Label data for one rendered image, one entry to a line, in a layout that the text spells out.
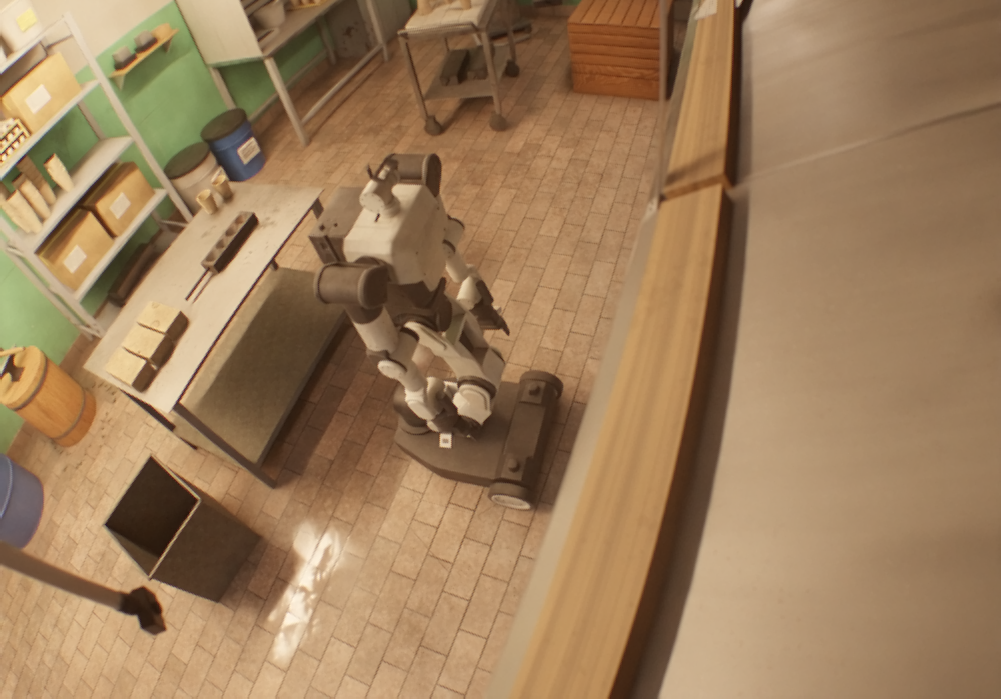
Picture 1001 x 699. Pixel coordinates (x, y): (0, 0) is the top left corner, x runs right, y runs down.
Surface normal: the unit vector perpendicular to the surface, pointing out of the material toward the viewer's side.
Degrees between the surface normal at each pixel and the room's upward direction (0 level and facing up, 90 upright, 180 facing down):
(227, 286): 0
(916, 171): 33
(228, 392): 0
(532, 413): 0
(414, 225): 45
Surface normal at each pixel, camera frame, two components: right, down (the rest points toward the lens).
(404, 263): 0.49, 0.59
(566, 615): -0.64, -0.60
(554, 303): -0.15, -0.59
